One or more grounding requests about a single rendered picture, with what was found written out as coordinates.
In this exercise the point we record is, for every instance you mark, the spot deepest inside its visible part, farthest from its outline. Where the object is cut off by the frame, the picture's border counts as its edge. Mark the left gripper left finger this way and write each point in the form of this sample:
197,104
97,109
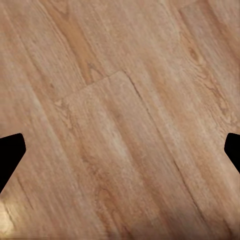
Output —
12,149

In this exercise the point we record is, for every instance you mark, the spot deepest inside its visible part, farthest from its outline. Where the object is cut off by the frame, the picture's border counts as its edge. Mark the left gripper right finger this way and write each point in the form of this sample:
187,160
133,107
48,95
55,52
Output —
232,149

